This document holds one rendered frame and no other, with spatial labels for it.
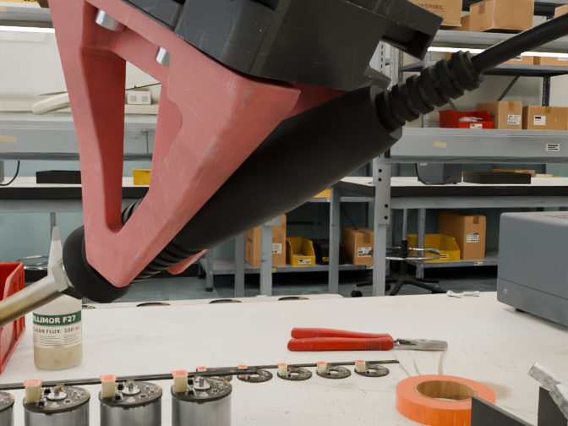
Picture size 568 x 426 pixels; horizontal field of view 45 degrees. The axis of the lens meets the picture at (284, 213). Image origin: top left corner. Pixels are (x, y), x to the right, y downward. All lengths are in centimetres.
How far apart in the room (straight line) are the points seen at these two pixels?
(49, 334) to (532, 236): 43
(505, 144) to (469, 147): 16
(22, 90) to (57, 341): 419
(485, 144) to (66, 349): 248
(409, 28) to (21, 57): 451
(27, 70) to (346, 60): 453
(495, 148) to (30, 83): 295
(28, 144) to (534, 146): 195
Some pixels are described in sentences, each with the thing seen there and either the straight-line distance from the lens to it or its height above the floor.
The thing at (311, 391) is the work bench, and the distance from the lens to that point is 46.
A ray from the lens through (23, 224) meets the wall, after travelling 468.
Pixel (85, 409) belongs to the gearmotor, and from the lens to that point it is 28.
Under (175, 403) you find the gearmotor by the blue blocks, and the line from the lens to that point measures 28.
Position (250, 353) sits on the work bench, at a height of 75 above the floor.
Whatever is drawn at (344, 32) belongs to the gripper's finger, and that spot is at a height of 94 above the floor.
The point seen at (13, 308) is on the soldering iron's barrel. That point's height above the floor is 86.
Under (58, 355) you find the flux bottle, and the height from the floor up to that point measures 76.
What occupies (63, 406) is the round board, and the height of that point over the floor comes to 81.
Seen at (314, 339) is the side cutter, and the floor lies 76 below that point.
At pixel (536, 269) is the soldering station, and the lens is 67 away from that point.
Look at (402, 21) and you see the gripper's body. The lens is 18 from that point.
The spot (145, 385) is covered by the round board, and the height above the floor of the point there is 81.
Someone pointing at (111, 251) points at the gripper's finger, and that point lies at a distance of 19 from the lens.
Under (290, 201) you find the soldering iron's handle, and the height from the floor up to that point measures 90.
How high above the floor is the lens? 91
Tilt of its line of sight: 6 degrees down
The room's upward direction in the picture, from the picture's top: 1 degrees clockwise
